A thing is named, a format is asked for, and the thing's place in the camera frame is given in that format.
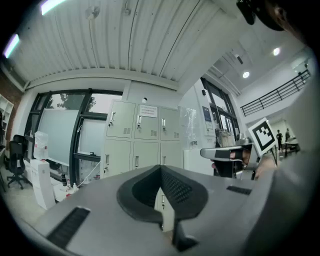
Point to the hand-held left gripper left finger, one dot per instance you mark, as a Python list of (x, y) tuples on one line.
[(100, 212)]

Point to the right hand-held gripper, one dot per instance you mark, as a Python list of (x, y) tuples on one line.
[(262, 135)]

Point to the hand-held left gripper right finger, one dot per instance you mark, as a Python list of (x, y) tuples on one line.
[(220, 205)]

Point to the grey metal locker cabinet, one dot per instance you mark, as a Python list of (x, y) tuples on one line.
[(147, 130)]

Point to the beige metal locker cabinet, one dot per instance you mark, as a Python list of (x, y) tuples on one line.
[(120, 150)]

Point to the person's right forearm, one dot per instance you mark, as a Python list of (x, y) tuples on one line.
[(265, 167)]

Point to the beige hanging garments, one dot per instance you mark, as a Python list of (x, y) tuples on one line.
[(225, 140)]

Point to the white low floor box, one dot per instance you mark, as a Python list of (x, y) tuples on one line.
[(60, 192)]

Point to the black thermos bottle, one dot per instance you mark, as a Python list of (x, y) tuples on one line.
[(64, 180)]

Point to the black framed glass door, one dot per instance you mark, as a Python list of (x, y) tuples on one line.
[(225, 97)]

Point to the white water dispenser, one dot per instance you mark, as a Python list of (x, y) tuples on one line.
[(42, 185)]

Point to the white paper notice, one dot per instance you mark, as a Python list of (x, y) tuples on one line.
[(149, 111)]

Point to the black metal railing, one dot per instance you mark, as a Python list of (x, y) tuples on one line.
[(260, 103)]

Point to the round ceiling light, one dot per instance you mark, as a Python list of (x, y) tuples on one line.
[(246, 74), (276, 51)]

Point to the large clear water bottle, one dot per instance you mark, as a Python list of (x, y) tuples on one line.
[(40, 145)]

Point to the black office chair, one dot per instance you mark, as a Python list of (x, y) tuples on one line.
[(16, 155)]

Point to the white bookshelf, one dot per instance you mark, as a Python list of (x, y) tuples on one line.
[(6, 107)]

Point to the person's head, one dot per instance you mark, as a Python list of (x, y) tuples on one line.
[(287, 22)]

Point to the ceiling tube light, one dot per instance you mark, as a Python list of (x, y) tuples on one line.
[(11, 46), (51, 7)]

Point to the clear plastic wall sheet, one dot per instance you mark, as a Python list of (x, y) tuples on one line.
[(188, 125)]

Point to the blue wall poster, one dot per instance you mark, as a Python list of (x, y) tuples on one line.
[(207, 115)]

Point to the white security camera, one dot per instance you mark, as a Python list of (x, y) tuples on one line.
[(144, 100)]

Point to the black window frame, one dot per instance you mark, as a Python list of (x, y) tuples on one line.
[(92, 115)]

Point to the black head-worn camera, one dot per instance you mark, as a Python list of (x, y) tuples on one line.
[(247, 12)]

